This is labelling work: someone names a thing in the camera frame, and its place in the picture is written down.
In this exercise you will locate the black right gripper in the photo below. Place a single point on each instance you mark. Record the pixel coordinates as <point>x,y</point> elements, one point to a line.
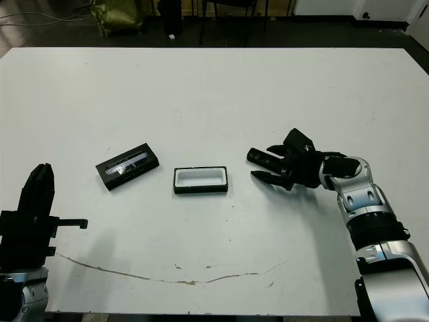
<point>305,167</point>

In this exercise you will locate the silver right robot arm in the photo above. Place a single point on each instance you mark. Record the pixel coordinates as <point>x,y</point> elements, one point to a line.
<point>365,198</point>

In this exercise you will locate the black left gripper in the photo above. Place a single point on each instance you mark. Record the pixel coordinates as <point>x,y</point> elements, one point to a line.
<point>23,241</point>

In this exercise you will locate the black upright stand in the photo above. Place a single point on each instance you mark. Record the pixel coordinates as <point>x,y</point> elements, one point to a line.
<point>171,16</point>

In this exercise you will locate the black box with white inlay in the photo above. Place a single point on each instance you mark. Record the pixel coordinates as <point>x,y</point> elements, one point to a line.
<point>201,176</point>

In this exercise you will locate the black box lid with print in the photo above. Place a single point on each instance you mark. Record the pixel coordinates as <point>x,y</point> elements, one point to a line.
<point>127,166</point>

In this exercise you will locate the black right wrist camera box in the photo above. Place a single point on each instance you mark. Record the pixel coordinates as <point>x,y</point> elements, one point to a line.
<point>300,139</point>

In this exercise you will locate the black office chair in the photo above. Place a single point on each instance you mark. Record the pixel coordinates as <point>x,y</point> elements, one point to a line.
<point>234,6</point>

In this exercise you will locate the olive green bag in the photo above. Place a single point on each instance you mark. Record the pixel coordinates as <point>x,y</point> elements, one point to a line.
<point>117,16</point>

